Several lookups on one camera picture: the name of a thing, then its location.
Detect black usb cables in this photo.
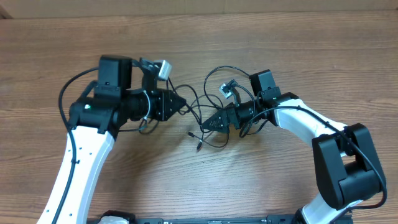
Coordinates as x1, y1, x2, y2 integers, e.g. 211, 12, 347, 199
164, 77, 231, 152

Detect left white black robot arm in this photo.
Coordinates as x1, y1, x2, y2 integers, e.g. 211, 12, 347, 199
38, 55, 186, 223

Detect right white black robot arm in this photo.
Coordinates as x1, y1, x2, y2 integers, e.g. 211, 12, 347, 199
202, 70, 387, 224

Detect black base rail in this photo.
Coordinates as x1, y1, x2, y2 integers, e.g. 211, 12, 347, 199
86, 210, 354, 224

